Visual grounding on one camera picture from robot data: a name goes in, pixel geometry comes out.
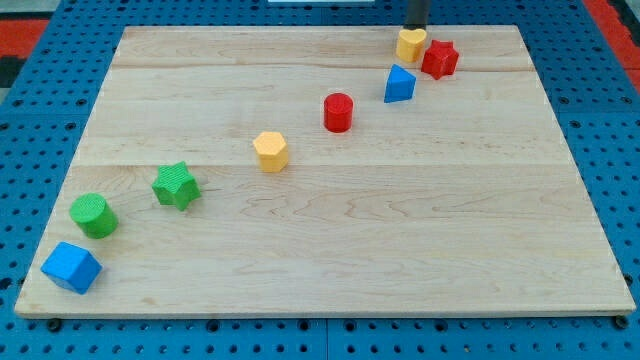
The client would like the wooden board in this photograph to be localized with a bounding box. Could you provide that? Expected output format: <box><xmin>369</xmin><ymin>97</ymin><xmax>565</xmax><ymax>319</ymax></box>
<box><xmin>15</xmin><ymin>25</ymin><xmax>636</xmax><ymax>319</ymax></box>

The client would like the yellow hexagon block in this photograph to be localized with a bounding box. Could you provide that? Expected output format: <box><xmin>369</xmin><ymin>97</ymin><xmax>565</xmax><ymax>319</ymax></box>
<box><xmin>253</xmin><ymin>131</ymin><xmax>289</xmax><ymax>173</ymax></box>

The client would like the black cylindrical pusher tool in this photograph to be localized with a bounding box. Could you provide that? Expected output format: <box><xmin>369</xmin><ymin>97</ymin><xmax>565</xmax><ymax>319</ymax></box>
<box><xmin>403</xmin><ymin>0</ymin><xmax>432</xmax><ymax>30</ymax></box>

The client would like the blue cube block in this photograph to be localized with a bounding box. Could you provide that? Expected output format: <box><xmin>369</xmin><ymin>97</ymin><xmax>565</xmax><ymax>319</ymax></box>
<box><xmin>40</xmin><ymin>242</ymin><xmax>103</xmax><ymax>295</ymax></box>

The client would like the green cylinder block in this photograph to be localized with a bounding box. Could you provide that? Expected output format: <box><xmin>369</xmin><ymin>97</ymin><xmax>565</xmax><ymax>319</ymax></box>
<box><xmin>69</xmin><ymin>193</ymin><xmax>119</xmax><ymax>239</ymax></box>

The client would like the green star block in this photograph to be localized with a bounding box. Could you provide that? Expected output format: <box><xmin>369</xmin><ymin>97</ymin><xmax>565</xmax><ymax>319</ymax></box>
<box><xmin>152</xmin><ymin>161</ymin><xmax>201</xmax><ymax>211</ymax></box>

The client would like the red cylinder block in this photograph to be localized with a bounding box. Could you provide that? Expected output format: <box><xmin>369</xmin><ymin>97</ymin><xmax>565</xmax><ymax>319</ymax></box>
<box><xmin>324</xmin><ymin>93</ymin><xmax>354</xmax><ymax>133</ymax></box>

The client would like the yellow heart block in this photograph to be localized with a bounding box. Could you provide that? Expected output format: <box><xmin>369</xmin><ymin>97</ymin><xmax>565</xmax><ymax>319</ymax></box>
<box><xmin>395</xmin><ymin>29</ymin><xmax>427</xmax><ymax>63</ymax></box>

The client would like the red star block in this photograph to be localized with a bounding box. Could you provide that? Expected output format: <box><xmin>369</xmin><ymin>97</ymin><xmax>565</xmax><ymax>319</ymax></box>
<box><xmin>421</xmin><ymin>40</ymin><xmax>459</xmax><ymax>80</ymax></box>

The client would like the blue triangle block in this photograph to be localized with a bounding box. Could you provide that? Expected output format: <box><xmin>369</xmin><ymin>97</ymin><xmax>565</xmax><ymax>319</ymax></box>
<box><xmin>384</xmin><ymin>64</ymin><xmax>416</xmax><ymax>103</ymax></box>

